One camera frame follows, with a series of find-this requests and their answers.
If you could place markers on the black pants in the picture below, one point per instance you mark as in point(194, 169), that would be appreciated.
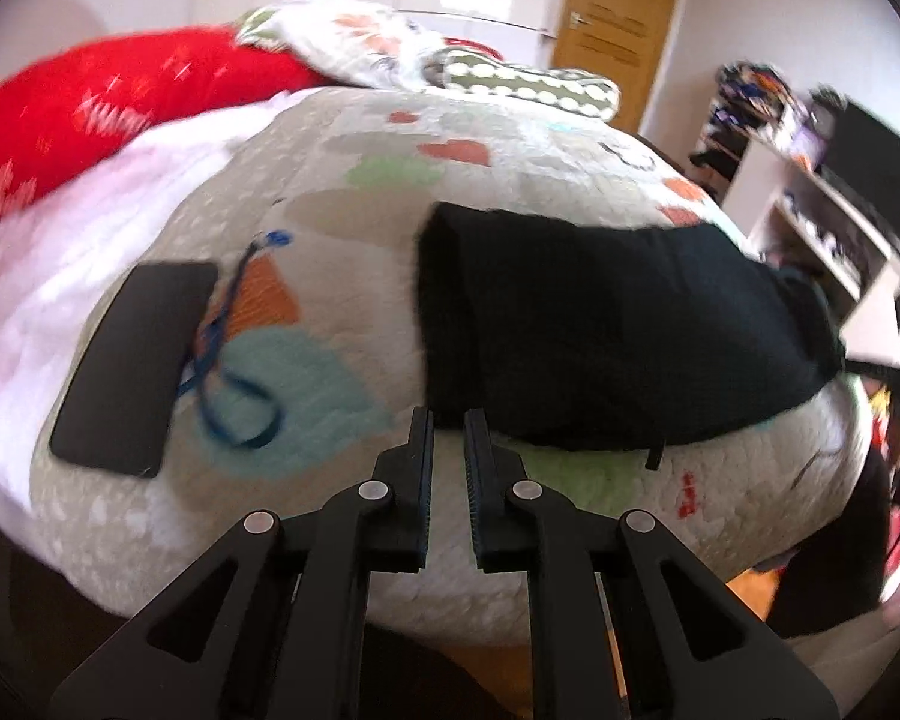
point(594, 338)

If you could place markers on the curved grey headboard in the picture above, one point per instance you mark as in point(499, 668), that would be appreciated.
point(31, 30)

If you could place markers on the white bed sheet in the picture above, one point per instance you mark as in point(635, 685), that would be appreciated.
point(59, 256)

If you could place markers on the red pillow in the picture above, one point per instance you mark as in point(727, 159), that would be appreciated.
point(67, 113)

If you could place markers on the green hedgehog bolster pillow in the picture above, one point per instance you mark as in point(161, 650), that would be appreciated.
point(573, 90)

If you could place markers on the white tv cabinet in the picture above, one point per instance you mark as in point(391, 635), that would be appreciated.
point(792, 217)

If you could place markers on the black television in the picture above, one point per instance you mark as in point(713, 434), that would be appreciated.
point(862, 160)

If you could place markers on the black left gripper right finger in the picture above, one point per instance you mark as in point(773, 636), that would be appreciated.
point(626, 621)

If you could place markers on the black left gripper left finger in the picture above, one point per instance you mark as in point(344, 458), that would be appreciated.
point(269, 622)

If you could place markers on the floral white pillow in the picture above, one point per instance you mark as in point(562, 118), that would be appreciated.
point(353, 42)

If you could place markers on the wooden door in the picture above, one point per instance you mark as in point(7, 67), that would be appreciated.
point(620, 39)

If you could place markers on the heart patterned quilt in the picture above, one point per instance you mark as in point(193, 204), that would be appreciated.
point(331, 327)

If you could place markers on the black smartphone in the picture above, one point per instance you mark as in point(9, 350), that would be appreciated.
point(116, 414)

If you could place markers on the shoe rack with clutter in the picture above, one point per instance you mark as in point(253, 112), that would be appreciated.
point(751, 102)

